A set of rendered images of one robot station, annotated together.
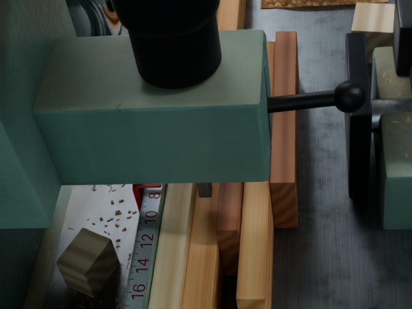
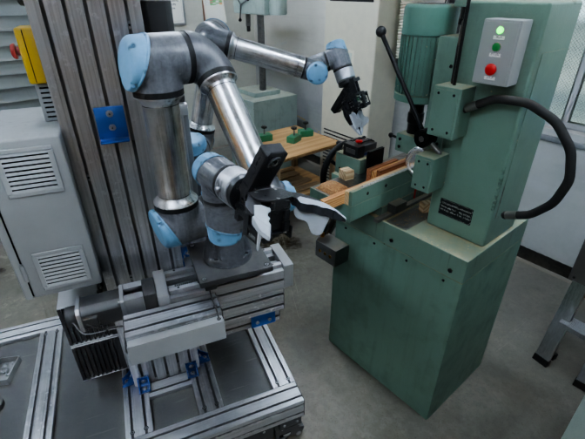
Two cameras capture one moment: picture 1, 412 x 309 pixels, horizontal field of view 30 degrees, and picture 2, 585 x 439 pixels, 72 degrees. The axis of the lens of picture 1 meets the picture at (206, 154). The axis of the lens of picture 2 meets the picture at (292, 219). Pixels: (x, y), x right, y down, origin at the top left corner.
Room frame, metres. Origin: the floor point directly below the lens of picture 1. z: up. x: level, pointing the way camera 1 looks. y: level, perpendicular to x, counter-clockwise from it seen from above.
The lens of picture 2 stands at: (1.82, 0.54, 1.55)
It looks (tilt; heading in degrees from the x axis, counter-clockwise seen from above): 30 degrees down; 217
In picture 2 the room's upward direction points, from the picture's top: straight up
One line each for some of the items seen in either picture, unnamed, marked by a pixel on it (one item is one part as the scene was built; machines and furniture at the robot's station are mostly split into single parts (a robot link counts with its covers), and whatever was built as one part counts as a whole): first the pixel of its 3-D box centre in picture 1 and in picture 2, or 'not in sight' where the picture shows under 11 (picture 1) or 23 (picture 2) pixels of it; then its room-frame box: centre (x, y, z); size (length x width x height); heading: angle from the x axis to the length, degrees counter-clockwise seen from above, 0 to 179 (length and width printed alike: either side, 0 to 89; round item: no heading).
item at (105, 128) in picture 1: (160, 114); (415, 145); (0.36, 0.02, 1.03); 0.14 x 0.07 x 0.09; 77
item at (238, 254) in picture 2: not in sight; (226, 241); (1.11, -0.26, 0.87); 0.15 x 0.15 x 0.10
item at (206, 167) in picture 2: not in sight; (218, 176); (1.31, -0.04, 1.21); 0.11 x 0.08 x 0.09; 74
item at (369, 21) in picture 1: (377, 34); (346, 173); (0.53, -0.17, 0.92); 0.04 x 0.04 x 0.04; 68
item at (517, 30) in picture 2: not in sight; (500, 52); (0.56, 0.29, 1.40); 0.10 x 0.06 x 0.16; 77
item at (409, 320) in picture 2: not in sight; (412, 295); (0.38, 0.12, 0.36); 0.58 x 0.45 x 0.71; 77
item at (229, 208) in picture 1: (238, 149); (393, 171); (0.41, -0.03, 0.93); 0.20 x 0.02 x 0.06; 167
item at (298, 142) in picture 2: not in sight; (285, 166); (-0.53, -1.31, 0.32); 0.66 x 0.57 x 0.64; 166
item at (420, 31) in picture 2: not in sight; (425, 54); (0.36, 0.01, 1.35); 0.18 x 0.18 x 0.31
